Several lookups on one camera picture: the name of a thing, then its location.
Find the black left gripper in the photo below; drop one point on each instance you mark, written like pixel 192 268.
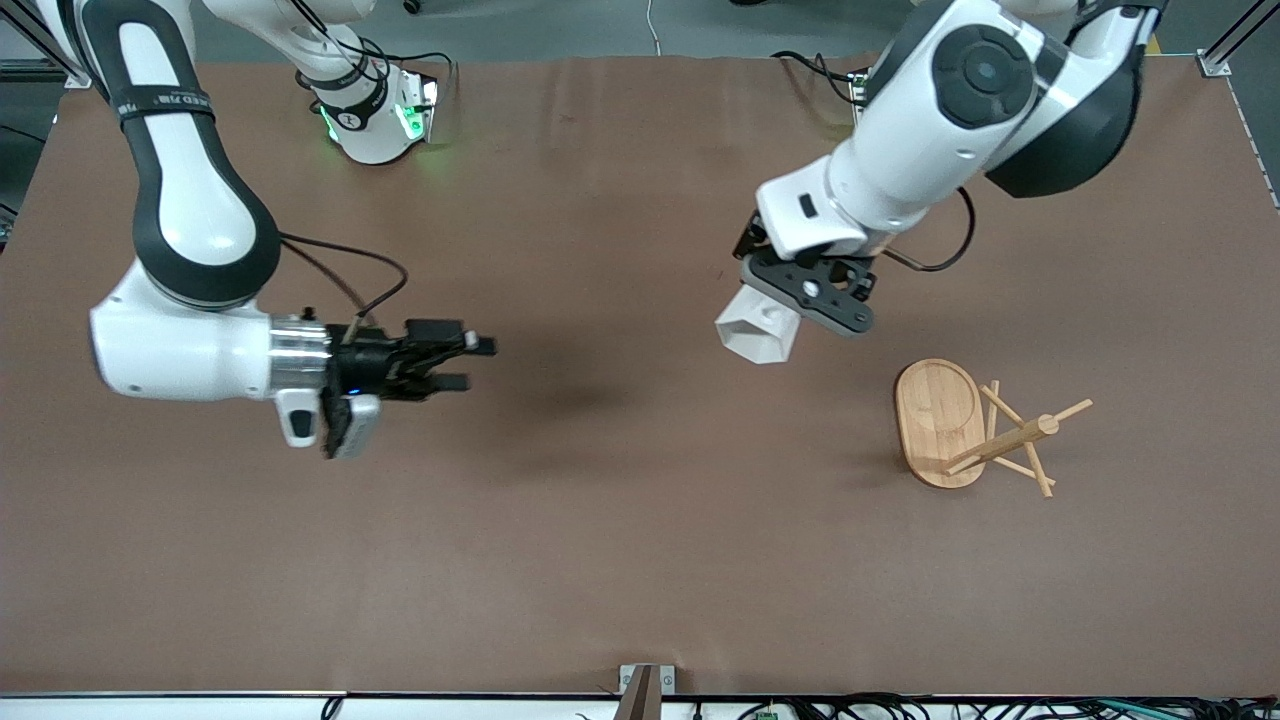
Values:
pixel 747 240

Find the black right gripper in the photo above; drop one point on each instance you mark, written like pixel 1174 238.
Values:
pixel 372 361

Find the white hexagonal cup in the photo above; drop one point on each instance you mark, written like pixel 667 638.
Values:
pixel 755 335

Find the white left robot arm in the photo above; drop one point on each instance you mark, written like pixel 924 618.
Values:
pixel 930 130

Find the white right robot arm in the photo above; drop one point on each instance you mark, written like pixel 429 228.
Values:
pixel 180 350

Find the wooden cup rack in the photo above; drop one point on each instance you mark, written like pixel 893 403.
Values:
pixel 940 420

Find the silver base connector box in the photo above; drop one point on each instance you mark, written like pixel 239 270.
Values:
pixel 417 110

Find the brown paper table cover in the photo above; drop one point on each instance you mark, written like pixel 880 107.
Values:
pixel 640 550

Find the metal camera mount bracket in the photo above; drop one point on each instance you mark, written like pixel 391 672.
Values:
pixel 645 690

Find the aluminium frame post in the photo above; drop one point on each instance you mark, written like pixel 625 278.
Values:
pixel 80 76
pixel 1213 65

